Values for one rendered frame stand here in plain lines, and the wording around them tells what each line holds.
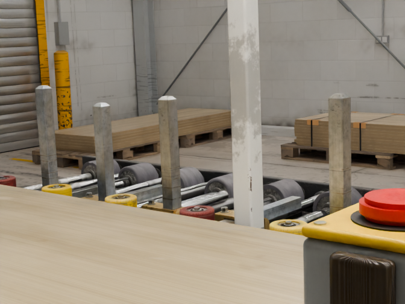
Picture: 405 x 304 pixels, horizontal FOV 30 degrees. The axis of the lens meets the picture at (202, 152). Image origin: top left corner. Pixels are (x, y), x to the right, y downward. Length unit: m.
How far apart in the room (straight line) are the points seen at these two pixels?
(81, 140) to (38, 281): 6.30
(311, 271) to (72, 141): 7.37
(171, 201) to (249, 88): 0.48
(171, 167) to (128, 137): 5.88
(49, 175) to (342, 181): 1.00
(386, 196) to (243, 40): 1.24
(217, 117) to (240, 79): 7.35
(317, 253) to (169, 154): 1.59
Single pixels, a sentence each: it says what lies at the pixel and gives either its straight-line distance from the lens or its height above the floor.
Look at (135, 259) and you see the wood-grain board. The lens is 1.41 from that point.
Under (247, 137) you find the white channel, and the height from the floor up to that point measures 1.08.
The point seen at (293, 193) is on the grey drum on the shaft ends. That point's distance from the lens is 2.24.
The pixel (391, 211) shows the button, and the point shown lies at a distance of 0.35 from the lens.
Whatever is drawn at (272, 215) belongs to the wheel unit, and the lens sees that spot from 1.95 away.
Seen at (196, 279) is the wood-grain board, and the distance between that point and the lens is 1.28.
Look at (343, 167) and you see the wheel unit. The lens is 1.64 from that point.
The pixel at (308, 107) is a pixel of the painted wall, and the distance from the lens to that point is 8.88.
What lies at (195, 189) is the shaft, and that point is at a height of 0.81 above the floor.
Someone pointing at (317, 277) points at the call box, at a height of 1.20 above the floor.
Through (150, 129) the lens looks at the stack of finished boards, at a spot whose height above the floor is 0.28.
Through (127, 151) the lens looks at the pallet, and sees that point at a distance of 7.81.
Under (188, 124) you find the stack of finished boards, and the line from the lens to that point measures 8.54.
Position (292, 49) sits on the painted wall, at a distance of 8.94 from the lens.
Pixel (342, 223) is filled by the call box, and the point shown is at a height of 1.22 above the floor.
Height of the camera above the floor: 1.31
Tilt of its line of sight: 9 degrees down
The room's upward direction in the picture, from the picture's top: 2 degrees counter-clockwise
